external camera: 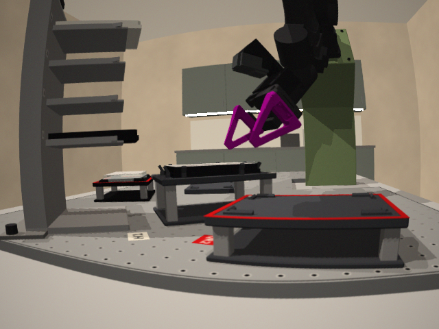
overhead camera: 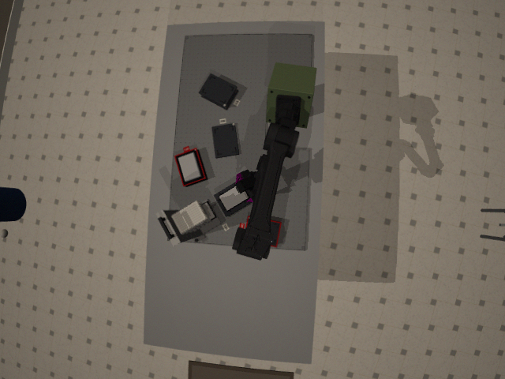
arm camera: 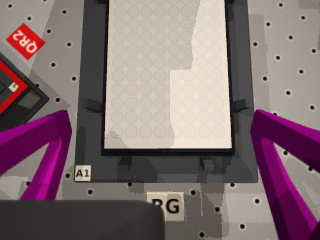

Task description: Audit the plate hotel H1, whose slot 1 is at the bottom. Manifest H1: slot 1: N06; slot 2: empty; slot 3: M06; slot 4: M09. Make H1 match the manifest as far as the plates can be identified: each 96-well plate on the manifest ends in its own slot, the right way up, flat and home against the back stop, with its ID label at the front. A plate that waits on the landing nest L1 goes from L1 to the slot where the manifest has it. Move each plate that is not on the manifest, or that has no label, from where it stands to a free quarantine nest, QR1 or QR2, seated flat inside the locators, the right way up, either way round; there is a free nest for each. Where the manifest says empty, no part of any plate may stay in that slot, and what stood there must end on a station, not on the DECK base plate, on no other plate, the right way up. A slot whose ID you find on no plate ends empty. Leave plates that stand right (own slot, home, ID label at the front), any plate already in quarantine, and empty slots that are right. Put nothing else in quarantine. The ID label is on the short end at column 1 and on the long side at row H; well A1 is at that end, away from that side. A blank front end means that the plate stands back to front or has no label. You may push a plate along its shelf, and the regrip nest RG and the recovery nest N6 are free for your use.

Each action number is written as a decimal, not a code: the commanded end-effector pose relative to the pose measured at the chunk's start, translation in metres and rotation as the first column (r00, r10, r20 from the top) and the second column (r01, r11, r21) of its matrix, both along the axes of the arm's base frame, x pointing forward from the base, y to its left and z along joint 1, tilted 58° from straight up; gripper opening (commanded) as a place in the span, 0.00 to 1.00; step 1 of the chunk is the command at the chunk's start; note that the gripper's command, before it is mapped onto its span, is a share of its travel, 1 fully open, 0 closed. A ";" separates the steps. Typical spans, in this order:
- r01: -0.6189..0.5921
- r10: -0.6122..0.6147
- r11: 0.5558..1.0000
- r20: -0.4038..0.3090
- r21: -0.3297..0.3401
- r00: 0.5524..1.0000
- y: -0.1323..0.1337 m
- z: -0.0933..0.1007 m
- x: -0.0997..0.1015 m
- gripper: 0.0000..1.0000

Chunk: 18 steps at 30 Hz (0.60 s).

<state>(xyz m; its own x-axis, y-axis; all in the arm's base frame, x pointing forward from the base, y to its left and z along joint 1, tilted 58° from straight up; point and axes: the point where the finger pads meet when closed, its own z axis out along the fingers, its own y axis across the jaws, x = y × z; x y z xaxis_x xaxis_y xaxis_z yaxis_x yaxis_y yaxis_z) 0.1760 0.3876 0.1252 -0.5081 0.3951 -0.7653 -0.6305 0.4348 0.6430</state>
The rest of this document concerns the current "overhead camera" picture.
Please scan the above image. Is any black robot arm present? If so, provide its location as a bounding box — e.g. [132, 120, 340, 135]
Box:
[232, 95, 301, 261]

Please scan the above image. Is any grey shelf rack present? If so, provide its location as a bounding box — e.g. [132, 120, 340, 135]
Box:
[163, 199, 221, 242]

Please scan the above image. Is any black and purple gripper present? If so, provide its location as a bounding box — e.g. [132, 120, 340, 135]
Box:
[235, 170, 255, 202]

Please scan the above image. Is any white well plate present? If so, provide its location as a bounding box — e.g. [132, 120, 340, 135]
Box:
[178, 152, 201, 182]

